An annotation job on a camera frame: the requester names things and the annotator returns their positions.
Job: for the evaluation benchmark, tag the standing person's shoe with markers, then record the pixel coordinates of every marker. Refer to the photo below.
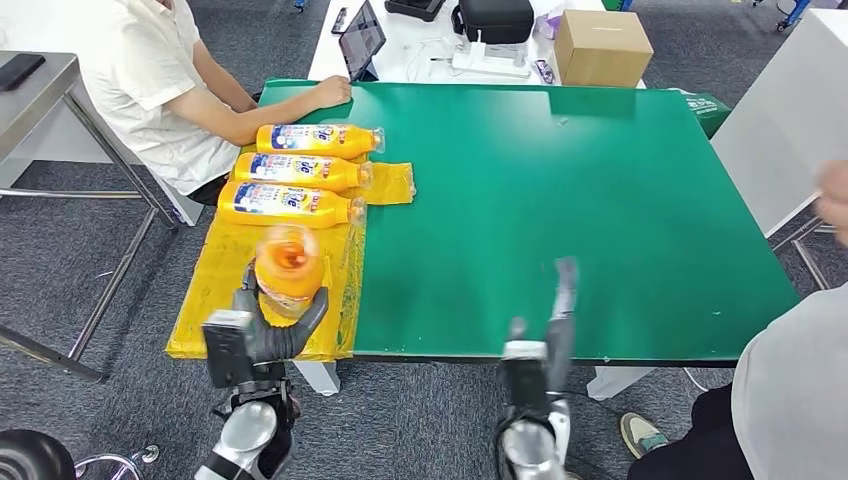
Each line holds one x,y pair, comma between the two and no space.
642,434

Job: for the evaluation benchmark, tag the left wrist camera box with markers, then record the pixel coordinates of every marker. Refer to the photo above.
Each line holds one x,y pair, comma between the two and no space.
228,351

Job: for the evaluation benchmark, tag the black tray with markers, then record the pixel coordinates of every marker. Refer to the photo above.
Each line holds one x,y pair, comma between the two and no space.
416,8

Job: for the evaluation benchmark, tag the standing person's hand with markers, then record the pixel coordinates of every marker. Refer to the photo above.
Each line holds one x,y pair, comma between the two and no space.
835,205

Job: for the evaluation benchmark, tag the white power strip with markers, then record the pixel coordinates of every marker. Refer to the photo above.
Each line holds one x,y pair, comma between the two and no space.
489,63

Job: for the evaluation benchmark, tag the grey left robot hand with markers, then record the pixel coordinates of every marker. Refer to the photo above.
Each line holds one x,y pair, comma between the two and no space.
281,344

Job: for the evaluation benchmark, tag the pale purple plastic bag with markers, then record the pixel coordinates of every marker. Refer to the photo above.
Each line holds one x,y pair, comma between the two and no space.
548,26

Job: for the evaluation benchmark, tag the black phone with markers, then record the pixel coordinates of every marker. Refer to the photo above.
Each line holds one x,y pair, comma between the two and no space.
21,70

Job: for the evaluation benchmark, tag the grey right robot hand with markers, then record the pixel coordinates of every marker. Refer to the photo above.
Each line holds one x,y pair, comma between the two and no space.
562,358

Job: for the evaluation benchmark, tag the chrome curved bar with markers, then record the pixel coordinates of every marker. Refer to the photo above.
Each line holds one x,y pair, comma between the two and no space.
151,454

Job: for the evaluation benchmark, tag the blue metal frame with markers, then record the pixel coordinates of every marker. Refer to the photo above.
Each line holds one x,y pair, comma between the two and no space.
795,10

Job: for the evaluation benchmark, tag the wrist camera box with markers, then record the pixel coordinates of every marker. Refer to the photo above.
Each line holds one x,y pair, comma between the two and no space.
523,378
228,351

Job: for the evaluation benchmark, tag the black remote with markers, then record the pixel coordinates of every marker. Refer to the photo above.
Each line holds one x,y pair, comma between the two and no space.
340,20

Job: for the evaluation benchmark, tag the yellow taped sheet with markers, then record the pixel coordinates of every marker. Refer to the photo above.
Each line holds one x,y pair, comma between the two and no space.
218,291

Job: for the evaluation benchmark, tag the green table mat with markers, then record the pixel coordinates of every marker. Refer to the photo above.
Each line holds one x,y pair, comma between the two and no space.
596,232

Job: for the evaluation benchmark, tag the standing person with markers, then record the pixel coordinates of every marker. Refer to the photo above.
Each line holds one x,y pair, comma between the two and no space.
795,397

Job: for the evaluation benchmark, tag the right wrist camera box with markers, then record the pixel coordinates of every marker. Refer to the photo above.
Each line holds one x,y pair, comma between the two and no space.
523,378

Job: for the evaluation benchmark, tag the black carry case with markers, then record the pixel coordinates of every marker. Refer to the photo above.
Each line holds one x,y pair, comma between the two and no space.
495,20

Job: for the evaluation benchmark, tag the small dark packet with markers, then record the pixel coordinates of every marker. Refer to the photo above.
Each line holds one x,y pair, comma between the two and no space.
544,70

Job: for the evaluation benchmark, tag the black round object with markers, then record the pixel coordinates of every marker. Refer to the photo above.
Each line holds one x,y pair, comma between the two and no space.
30,458

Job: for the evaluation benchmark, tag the seated person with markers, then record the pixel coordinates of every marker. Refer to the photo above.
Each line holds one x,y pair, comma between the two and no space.
139,86

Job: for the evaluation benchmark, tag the grey steel table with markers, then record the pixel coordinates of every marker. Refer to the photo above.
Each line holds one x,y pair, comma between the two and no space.
33,106

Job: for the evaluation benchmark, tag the seated person's right forearm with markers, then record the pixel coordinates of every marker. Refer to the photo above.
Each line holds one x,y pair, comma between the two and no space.
272,120

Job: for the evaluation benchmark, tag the black tablet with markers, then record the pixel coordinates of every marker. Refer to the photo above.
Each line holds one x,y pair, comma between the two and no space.
363,37

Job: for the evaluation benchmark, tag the white table leg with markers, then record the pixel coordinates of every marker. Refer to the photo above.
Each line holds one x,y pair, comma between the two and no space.
609,384
321,378

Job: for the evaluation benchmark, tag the steel table frame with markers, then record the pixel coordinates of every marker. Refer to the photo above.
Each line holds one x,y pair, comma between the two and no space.
811,270

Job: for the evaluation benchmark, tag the seated person's right hand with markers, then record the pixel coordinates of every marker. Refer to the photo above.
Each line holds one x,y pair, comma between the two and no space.
331,91

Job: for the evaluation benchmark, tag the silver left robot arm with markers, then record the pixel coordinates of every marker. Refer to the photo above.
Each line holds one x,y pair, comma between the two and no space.
248,430

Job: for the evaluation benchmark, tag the brown cardboard box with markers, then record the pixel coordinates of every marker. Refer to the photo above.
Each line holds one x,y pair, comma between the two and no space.
601,53

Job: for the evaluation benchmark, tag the white board table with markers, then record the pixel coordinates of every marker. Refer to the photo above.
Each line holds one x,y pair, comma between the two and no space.
782,119

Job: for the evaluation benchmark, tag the orange detergent bottle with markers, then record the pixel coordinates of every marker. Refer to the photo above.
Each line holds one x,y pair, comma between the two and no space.
288,265
361,140
331,210
344,173

